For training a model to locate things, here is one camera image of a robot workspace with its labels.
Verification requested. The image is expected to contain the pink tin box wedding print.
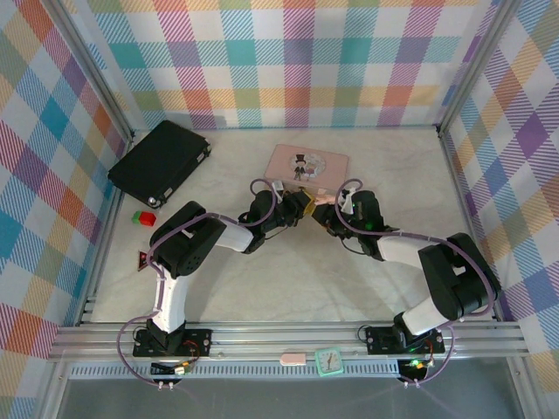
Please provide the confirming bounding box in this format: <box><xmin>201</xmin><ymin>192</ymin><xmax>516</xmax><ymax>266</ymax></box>
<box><xmin>264</xmin><ymin>143</ymin><xmax>351</xmax><ymax>204</ymax></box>

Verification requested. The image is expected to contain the black zip case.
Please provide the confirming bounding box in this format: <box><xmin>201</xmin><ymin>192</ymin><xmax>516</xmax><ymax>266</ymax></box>
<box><xmin>107</xmin><ymin>120</ymin><xmax>213</xmax><ymax>207</ymax></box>

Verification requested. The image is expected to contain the small teal clock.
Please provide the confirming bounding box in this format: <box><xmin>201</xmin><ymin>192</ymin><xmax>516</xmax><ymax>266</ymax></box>
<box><xmin>314</xmin><ymin>347</ymin><xmax>344</xmax><ymax>377</ymax></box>

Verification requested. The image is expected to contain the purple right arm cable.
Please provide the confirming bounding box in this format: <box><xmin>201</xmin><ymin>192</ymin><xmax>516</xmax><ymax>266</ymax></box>
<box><xmin>334</xmin><ymin>177</ymin><xmax>501</xmax><ymax>388</ymax></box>

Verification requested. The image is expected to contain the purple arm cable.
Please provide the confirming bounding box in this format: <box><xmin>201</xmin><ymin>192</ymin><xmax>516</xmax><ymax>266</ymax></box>
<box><xmin>118</xmin><ymin>177</ymin><xmax>280</xmax><ymax>389</ymax></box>
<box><xmin>334</xmin><ymin>177</ymin><xmax>501</xmax><ymax>388</ymax></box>

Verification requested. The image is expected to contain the aluminium side rail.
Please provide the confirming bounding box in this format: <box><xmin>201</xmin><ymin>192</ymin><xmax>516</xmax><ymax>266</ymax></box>
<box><xmin>78</xmin><ymin>130</ymin><xmax>135</xmax><ymax>326</ymax></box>
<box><xmin>436</xmin><ymin>126</ymin><xmax>501</xmax><ymax>322</ymax></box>

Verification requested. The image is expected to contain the aluminium front frame rail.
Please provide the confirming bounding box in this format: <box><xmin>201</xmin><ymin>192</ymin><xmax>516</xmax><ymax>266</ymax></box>
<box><xmin>47</xmin><ymin>321</ymin><xmax>529</xmax><ymax>361</ymax></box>

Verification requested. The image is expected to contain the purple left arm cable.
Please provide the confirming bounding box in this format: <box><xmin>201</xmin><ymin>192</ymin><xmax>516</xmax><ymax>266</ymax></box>
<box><xmin>118</xmin><ymin>177</ymin><xmax>280</xmax><ymax>389</ymax></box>

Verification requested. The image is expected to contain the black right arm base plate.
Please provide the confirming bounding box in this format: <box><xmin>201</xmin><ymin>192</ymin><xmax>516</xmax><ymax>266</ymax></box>
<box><xmin>364</xmin><ymin>325</ymin><xmax>445</xmax><ymax>355</ymax></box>

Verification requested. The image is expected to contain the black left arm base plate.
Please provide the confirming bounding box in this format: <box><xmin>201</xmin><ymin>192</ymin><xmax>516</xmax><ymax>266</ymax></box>
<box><xmin>133</xmin><ymin>327</ymin><xmax>214</xmax><ymax>358</ymax></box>

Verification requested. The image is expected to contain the grey slotted cable duct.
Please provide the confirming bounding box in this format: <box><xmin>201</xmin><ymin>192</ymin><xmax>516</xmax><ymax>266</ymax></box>
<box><xmin>69</xmin><ymin>360</ymin><xmax>401</xmax><ymax>379</ymax></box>

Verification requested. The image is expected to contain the aluminium frame post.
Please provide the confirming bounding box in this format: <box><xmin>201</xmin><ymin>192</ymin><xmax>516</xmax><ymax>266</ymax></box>
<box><xmin>54</xmin><ymin>0</ymin><xmax>135</xmax><ymax>139</ymax></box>
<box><xmin>435</xmin><ymin>0</ymin><xmax>528</xmax><ymax>134</ymax></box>

